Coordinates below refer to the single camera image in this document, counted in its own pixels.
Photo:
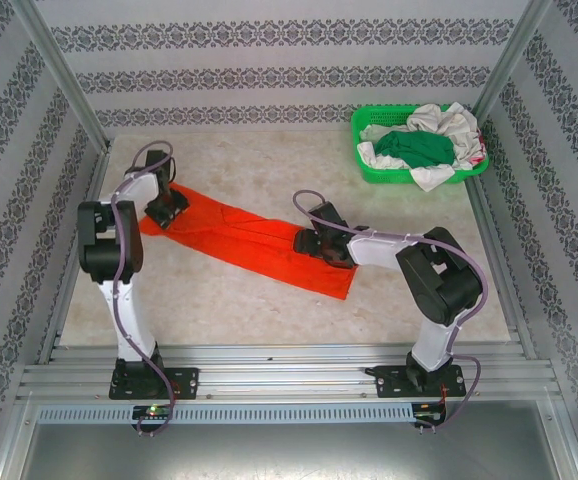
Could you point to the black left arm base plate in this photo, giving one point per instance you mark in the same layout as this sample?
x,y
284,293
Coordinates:
x,y
184,382

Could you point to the green plastic basket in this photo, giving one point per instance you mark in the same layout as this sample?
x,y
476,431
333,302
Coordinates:
x,y
374,117

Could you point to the aluminium side rail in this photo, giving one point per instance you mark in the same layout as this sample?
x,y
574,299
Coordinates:
x,y
519,335
95,175

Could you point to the aluminium mounting rail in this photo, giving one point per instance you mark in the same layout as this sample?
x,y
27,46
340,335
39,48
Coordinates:
x,y
289,375

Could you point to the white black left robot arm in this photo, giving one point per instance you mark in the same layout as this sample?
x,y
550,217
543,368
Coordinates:
x,y
124,320

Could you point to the orange t-shirt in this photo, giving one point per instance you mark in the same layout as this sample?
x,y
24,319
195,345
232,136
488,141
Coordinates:
x,y
249,240

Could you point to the steel sheet panel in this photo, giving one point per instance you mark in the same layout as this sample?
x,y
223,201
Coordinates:
x,y
289,455

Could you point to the green t-shirt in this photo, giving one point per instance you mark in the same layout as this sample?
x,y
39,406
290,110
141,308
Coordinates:
x,y
414,147

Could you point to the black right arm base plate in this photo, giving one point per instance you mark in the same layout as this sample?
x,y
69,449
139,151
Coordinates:
x,y
391,382

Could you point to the circuit board with green light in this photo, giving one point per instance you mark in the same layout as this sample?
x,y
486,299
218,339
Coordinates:
x,y
151,411

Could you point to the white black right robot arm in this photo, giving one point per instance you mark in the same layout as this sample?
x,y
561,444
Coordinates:
x,y
429,345

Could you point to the aluminium frame post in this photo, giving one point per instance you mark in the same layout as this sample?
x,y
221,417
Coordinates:
x,y
60,70
511,60

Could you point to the white t-shirt with red print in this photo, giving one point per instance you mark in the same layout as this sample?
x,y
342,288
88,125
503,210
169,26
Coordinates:
x,y
449,125

